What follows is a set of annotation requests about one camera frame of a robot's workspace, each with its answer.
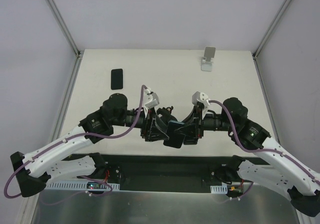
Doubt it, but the black folding phone stand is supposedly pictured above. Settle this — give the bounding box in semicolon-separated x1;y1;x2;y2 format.
183;135;199;145

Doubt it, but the blue phone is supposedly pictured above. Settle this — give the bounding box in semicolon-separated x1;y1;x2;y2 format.
166;120;183;137

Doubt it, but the black round-base clamp stand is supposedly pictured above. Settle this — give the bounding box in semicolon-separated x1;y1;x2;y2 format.
156;106;177;132

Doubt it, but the black phone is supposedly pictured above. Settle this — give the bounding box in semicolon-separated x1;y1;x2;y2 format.
163;134;185;149
110;68;124;90

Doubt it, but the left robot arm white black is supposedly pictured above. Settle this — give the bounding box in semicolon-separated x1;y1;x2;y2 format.
4;88;160;199

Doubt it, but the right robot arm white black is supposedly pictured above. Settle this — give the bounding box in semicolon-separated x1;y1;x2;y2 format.
174;97;320;217

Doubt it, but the silver metal phone stand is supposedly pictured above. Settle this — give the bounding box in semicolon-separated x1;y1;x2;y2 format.
200;46;216;72

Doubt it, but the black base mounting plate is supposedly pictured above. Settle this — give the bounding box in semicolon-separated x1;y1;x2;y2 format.
76;155;253;192

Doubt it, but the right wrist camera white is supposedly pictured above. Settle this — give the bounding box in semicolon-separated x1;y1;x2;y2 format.
191;91;210;119

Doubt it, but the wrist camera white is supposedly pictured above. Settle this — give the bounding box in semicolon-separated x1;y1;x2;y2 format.
191;91;210;119
143;87;160;110

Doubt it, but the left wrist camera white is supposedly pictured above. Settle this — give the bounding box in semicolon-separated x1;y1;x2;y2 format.
143;87;160;110

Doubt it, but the right white cable duct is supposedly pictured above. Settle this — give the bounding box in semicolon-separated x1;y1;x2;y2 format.
210;185;228;195

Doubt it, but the white cable duct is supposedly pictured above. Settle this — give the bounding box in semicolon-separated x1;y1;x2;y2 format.
45;181;120;192
210;185;228;195

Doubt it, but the left white cable duct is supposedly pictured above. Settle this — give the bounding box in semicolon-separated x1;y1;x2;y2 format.
45;181;120;192

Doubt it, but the left aluminium frame post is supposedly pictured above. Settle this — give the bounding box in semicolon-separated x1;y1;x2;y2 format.
45;0;82;58

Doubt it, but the aluminium frame post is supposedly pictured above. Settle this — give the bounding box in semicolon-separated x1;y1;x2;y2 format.
252;0;293;60
45;0;82;58

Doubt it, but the right aluminium frame post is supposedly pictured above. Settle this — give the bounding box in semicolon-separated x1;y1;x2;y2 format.
252;0;293;60

